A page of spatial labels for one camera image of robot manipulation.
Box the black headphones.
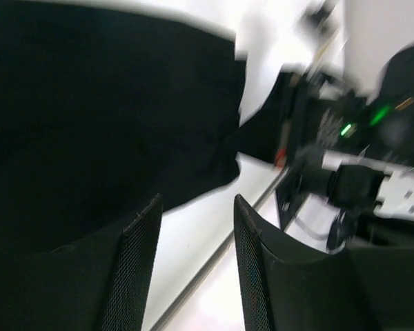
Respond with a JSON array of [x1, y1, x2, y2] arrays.
[[326, 210, 359, 253]]

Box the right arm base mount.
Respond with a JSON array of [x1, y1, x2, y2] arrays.
[[275, 164, 333, 231]]

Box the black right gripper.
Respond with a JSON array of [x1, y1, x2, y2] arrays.
[[286, 44, 414, 166]]

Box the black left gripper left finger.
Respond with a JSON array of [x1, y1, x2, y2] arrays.
[[0, 195, 163, 330]]

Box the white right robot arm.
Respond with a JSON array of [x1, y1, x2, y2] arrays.
[[234, 44, 414, 330]]

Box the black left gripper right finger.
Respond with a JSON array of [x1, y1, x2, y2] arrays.
[[234, 196, 414, 330]]

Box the black skirt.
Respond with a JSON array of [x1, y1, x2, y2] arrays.
[[0, 1, 279, 252]]

